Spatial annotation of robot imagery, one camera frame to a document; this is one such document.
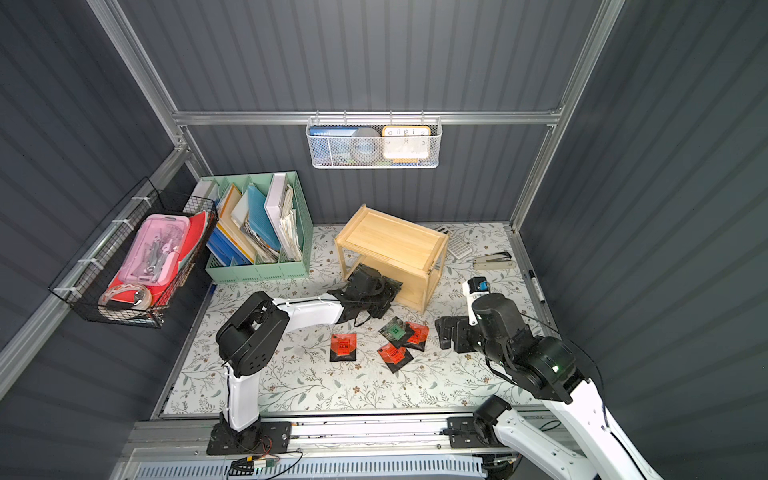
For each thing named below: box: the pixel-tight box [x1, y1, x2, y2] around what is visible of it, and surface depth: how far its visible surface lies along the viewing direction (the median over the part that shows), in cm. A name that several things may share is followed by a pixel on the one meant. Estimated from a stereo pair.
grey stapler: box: [473, 251, 515, 270], surface depth 110 cm
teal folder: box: [248, 184, 281, 253], surface depth 96 cm
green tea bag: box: [378, 316, 407, 342], surface depth 93 cm
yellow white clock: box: [382, 125, 432, 164], surface depth 90 cm
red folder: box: [110, 290, 138, 301], surface depth 68 cm
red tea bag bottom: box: [376, 343, 414, 373], surface depth 88 cm
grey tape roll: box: [350, 127, 382, 164], surface depth 89 cm
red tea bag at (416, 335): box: [405, 321, 429, 352], surface depth 93 cm
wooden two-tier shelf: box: [334, 205, 450, 313], surface depth 91 cm
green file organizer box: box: [192, 170, 314, 283], surface depth 99 cm
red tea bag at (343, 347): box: [329, 333, 357, 362], surface depth 91 cm
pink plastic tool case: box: [118, 214, 191, 286], surface depth 74 cm
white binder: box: [264, 172, 291, 261], surface depth 96 cm
